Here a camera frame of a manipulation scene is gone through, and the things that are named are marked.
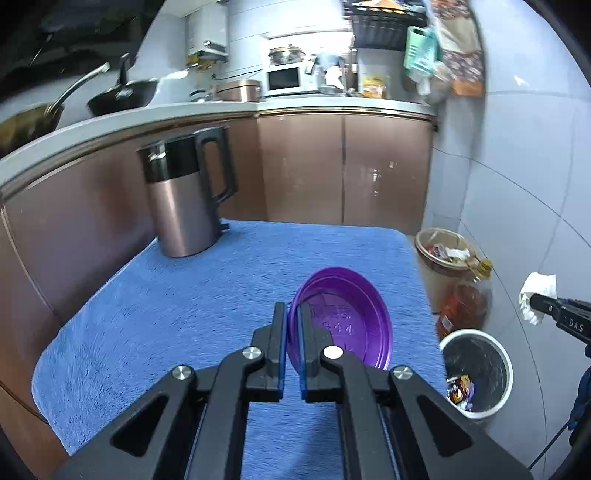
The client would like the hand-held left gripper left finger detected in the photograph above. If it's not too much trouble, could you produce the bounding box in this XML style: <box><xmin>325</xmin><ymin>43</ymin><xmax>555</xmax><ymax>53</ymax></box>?
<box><xmin>53</xmin><ymin>302</ymin><xmax>286</xmax><ymax>480</ymax></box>

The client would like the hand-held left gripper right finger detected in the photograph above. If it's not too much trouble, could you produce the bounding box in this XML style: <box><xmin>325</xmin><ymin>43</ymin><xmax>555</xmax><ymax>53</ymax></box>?
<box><xmin>298</xmin><ymin>304</ymin><xmax>533</xmax><ymax>480</ymax></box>

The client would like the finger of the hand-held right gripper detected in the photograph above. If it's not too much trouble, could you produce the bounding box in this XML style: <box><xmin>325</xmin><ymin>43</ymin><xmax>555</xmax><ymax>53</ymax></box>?
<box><xmin>530</xmin><ymin>294</ymin><xmax>559</xmax><ymax>324</ymax></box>

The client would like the white tissue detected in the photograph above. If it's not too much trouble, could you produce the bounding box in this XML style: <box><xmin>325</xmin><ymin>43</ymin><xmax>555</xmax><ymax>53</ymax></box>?
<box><xmin>518</xmin><ymin>272</ymin><xmax>558</xmax><ymax>325</ymax></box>

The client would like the purple plastic plate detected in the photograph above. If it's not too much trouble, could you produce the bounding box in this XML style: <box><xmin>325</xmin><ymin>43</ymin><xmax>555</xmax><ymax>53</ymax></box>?
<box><xmin>286</xmin><ymin>266</ymin><xmax>394</xmax><ymax>372</ymax></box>

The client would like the white rimmed trash bin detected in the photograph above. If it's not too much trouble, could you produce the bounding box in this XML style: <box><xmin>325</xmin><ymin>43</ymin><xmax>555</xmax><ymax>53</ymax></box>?
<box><xmin>438</xmin><ymin>329</ymin><xmax>514</xmax><ymax>420</ymax></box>

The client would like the colourful snack wrapper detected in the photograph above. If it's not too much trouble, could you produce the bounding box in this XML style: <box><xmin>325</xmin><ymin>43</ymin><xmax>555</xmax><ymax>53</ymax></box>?
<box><xmin>447</xmin><ymin>375</ymin><xmax>476</xmax><ymax>411</ymax></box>

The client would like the person's right hand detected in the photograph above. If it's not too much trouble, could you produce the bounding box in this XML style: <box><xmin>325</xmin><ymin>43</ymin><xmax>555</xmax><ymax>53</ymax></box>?
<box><xmin>568</xmin><ymin>364</ymin><xmax>591</xmax><ymax>432</ymax></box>

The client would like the cooking oil bottle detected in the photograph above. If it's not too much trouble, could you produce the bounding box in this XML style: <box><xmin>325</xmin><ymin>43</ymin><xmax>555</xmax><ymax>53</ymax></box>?
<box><xmin>436</xmin><ymin>256</ymin><xmax>494</xmax><ymax>340</ymax></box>

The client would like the blue fuzzy cloth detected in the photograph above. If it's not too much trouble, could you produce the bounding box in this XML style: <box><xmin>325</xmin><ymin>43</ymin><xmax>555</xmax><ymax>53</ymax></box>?
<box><xmin>31</xmin><ymin>219</ymin><xmax>446</xmax><ymax>480</ymax></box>

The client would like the beige waste bin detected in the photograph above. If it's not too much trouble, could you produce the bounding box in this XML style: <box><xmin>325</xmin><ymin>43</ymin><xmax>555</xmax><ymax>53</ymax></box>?
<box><xmin>414</xmin><ymin>227</ymin><xmax>478</xmax><ymax>319</ymax></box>

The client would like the copper electric kettle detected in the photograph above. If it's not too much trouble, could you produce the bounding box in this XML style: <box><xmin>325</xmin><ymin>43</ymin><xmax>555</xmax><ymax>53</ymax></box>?
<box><xmin>136</xmin><ymin>126</ymin><xmax>238</xmax><ymax>258</ymax></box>

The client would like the floral fabric bag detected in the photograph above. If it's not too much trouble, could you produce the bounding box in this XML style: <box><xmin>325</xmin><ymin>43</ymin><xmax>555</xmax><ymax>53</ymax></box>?
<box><xmin>431</xmin><ymin>0</ymin><xmax>486</xmax><ymax>97</ymax></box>

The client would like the copper rice cooker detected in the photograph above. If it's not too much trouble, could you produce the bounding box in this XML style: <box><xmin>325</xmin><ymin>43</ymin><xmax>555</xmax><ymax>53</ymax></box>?
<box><xmin>213</xmin><ymin>79</ymin><xmax>263</xmax><ymax>102</ymax></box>

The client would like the yellow box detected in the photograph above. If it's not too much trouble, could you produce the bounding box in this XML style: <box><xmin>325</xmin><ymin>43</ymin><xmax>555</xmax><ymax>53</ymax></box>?
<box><xmin>361</xmin><ymin>76</ymin><xmax>387</xmax><ymax>99</ymax></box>

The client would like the teal hanging basket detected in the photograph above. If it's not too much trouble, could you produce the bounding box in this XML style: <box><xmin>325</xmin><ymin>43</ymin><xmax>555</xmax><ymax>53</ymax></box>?
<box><xmin>405</xmin><ymin>25</ymin><xmax>439</xmax><ymax>80</ymax></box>

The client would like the white microwave oven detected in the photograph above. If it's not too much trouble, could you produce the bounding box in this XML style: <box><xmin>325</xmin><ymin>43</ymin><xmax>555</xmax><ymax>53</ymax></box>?
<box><xmin>264</xmin><ymin>62</ymin><xmax>319</xmax><ymax>97</ymax></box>

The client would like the steel pot with lid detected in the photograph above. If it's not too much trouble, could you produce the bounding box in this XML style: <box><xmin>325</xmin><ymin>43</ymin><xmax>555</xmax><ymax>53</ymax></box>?
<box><xmin>268</xmin><ymin>44</ymin><xmax>306</xmax><ymax>68</ymax></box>

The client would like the black wok with lid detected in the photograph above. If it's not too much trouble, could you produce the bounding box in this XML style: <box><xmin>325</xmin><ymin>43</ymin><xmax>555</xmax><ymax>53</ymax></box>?
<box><xmin>87</xmin><ymin>53</ymin><xmax>160</xmax><ymax>117</ymax></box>

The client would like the white water heater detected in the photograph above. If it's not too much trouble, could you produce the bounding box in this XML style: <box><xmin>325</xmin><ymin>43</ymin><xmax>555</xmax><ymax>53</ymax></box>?
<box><xmin>186</xmin><ymin>7</ymin><xmax>230</xmax><ymax>63</ymax></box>

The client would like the black range hood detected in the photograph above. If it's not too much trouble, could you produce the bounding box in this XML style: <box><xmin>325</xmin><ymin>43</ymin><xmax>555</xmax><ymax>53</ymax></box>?
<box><xmin>0</xmin><ymin>0</ymin><xmax>153</xmax><ymax>93</ymax></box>

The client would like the black cable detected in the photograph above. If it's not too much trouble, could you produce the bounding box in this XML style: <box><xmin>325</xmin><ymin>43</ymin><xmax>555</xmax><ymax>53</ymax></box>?
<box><xmin>526</xmin><ymin>418</ymin><xmax>573</xmax><ymax>472</ymax></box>

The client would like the black wall rack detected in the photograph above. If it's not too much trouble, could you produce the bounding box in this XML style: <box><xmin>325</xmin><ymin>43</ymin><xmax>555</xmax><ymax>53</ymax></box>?
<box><xmin>342</xmin><ymin>0</ymin><xmax>428</xmax><ymax>49</ymax></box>

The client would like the long handled frying pan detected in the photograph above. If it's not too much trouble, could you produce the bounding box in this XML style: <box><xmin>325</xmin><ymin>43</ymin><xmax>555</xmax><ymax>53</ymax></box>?
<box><xmin>0</xmin><ymin>62</ymin><xmax>112</xmax><ymax>158</ymax></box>

